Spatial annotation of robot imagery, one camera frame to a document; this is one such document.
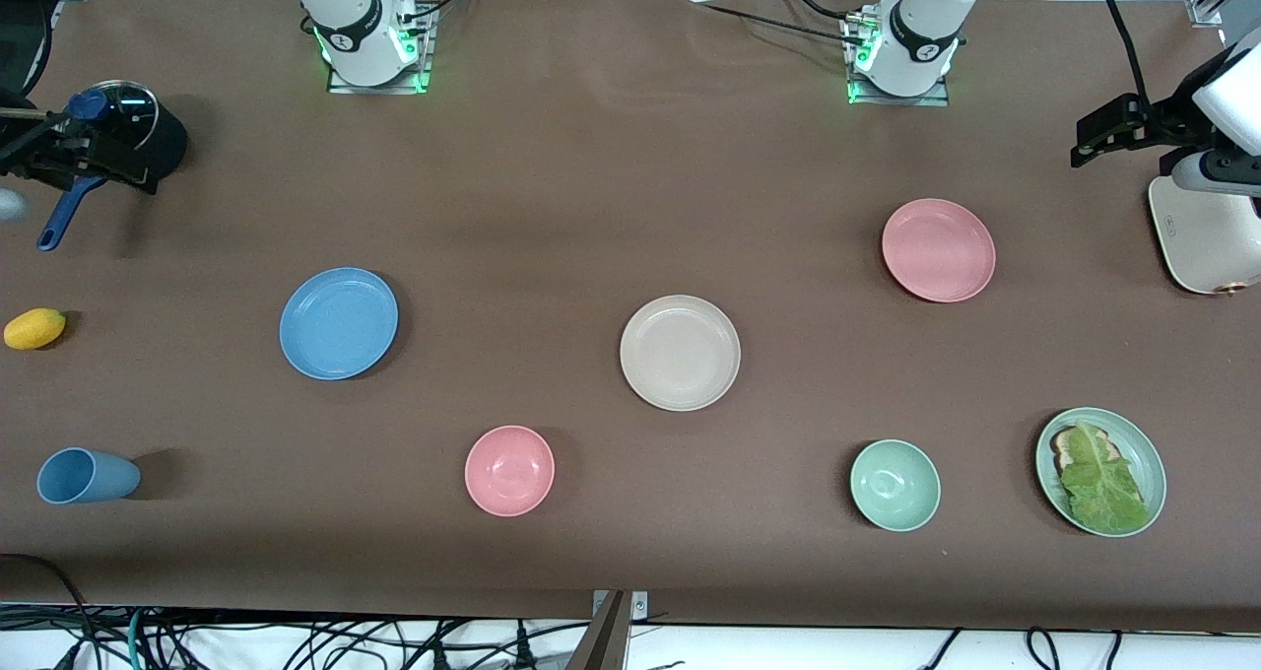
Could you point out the toasted bread slice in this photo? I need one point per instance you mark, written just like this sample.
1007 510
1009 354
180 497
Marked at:
1064 443

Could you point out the brown table cover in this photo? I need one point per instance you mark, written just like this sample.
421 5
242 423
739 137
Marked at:
591 207

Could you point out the green bowl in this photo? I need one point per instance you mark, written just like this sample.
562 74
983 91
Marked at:
895 485

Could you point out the yellow lemon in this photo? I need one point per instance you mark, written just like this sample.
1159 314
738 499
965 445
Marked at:
34 328

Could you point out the pink bowl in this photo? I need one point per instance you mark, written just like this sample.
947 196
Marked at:
509 471

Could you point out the green plate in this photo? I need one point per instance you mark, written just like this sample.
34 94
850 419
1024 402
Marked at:
1143 458

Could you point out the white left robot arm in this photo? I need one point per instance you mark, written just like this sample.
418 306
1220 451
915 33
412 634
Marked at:
926 20

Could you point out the blue cup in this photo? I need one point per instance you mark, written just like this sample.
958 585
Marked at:
89 476

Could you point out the beige plate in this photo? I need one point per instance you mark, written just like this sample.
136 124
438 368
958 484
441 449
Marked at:
680 353

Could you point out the pink plate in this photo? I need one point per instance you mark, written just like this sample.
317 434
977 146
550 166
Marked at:
938 250

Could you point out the beige toaster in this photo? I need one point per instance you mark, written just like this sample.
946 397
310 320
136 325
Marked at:
1207 241

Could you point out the small metal clamp bracket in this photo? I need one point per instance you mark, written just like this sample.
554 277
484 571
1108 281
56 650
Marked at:
640 606

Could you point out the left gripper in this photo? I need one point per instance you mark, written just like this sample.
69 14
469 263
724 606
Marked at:
1168 120

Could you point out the blue plate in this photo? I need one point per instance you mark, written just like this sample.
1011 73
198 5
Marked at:
338 323

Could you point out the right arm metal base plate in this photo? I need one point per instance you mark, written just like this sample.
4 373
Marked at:
379 89

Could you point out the green lettuce leaf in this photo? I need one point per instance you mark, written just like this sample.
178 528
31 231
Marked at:
1103 483

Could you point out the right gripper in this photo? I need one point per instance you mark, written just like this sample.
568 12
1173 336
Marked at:
22 154

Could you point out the dark camera stand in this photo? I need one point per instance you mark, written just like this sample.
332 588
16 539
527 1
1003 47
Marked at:
606 640

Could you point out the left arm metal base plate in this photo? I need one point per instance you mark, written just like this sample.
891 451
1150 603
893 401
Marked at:
901 101

